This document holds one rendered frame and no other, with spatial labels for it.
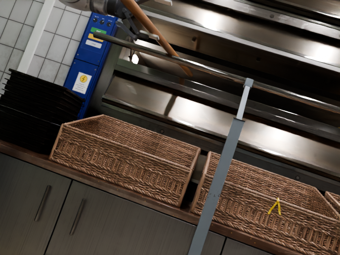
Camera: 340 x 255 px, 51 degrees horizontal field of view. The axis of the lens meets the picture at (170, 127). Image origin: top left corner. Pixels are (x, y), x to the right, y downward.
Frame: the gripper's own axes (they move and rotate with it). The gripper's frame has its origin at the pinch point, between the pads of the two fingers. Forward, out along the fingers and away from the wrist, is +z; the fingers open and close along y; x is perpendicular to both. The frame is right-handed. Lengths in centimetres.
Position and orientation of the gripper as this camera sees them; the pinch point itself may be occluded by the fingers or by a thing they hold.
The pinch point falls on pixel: (162, 19)
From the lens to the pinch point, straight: 132.2
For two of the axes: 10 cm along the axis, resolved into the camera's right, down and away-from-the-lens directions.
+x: -0.9, -1.4, -9.9
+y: -3.4, 9.4, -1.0
